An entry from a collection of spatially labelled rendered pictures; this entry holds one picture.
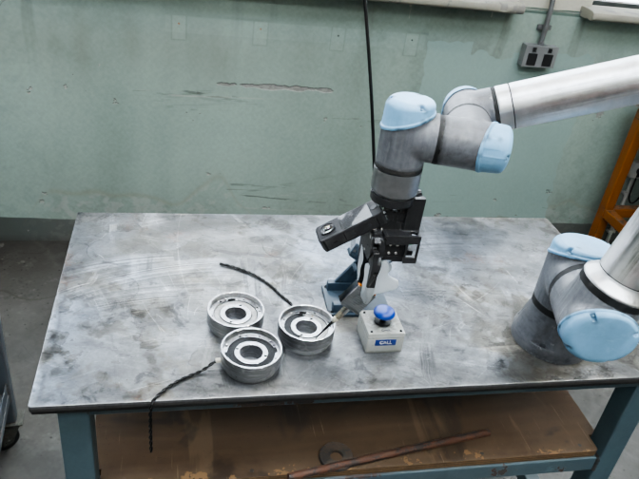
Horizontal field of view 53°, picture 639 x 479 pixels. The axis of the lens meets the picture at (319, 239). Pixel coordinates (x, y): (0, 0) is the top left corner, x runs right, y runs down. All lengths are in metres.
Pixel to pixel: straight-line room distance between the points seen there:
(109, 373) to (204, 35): 1.69
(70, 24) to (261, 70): 0.71
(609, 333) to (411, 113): 0.47
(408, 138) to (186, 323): 0.55
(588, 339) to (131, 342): 0.77
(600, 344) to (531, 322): 0.21
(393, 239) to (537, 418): 0.69
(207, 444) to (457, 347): 0.53
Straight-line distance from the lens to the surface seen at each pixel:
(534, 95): 1.09
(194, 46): 2.60
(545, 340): 1.32
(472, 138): 0.97
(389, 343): 1.20
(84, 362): 1.17
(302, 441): 1.37
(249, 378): 1.10
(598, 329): 1.12
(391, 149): 0.97
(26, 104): 2.74
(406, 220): 1.04
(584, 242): 1.27
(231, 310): 1.23
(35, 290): 2.71
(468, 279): 1.48
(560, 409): 1.63
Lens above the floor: 1.58
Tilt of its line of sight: 31 degrees down
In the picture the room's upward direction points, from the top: 8 degrees clockwise
